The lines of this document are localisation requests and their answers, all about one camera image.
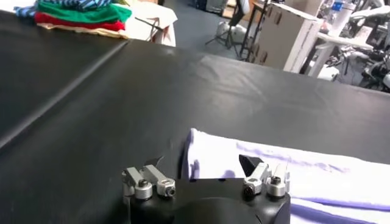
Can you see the small white robot base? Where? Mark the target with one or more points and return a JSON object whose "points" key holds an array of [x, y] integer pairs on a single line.
{"points": [[228, 29]]}

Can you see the white cloth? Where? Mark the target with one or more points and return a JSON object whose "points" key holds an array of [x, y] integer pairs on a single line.
{"points": [[158, 18]]}

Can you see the lavender t-shirt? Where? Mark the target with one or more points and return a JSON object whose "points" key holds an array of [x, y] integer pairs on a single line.
{"points": [[304, 182]]}

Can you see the red garment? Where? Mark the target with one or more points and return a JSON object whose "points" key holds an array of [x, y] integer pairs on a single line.
{"points": [[76, 23]]}

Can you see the stack of colourful clothes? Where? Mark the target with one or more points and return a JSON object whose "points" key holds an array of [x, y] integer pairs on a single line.
{"points": [[91, 15]]}

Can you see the blue striped garment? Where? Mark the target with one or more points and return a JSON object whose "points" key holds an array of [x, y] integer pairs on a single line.
{"points": [[85, 3]]}

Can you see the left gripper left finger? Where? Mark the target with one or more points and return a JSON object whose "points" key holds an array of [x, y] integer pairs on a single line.
{"points": [[143, 185]]}

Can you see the beige garment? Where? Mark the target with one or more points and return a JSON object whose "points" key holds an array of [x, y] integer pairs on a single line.
{"points": [[91, 31]]}

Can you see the black vinyl table cover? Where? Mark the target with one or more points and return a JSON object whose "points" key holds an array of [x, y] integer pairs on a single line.
{"points": [[45, 61], [213, 91]]}

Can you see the tall white cardboard box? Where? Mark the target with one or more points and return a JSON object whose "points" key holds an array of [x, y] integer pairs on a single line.
{"points": [[283, 39]]}

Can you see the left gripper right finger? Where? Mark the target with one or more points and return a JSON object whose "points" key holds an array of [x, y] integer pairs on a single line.
{"points": [[259, 176]]}

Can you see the white standing desk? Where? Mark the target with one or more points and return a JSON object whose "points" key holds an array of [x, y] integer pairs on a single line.
{"points": [[323, 58]]}

